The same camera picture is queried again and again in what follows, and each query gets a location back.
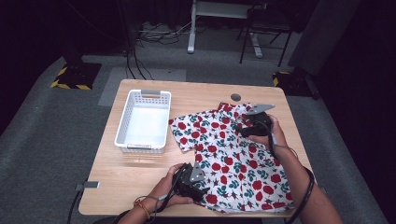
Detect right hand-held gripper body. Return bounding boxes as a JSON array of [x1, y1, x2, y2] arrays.
[[245, 104, 276, 138]]

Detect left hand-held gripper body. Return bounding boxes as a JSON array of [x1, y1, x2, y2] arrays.
[[172, 161, 206, 196]]

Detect white red floral garment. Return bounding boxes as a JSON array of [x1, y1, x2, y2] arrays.
[[168, 101, 297, 216]]

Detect white plastic basket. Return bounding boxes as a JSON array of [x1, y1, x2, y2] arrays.
[[113, 89, 173, 155]]

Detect person's right hand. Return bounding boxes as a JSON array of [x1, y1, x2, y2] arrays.
[[247, 114, 290, 155]]

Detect person's left hand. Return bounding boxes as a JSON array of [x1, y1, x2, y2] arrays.
[[144, 163, 196, 215]]

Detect black yellow striped stand base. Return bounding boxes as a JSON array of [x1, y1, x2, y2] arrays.
[[49, 63, 103, 91], [272, 70, 321, 101]]

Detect grey table edge clamp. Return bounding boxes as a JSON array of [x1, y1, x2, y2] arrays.
[[75, 180, 101, 192]]

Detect black metal chair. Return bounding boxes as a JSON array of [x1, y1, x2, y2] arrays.
[[235, 2, 294, 68]]

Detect grey curtain panel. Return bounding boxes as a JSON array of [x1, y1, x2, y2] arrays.
[[287, 0, 364, 77]]

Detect left hand-held gripper black cable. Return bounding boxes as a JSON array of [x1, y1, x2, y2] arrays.
[[111, 186, 179, 224]]

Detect hand-held gripper black cable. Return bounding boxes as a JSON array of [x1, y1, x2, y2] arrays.
[[111, 186, 179, 224], [266, 121, 317, 224]]

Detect orange wrist bracelet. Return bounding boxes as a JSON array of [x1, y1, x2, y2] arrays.
[[133, 199, 151, 219]]

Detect right hand-held gripper black cable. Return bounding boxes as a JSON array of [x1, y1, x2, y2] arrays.
[[266, 121, 317, 224]]

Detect black cable under table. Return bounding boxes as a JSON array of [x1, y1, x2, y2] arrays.
[[67, 188, 85, 224]]

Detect white desk frame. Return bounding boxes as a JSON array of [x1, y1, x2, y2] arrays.
[[186, 0, 269, 60]]

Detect bundle of floor cables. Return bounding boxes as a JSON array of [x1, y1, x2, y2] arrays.
[[135, 20, 194, 45]]

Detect black floor cables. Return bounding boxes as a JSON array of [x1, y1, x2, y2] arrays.
[[121, 46, 155, 81]]

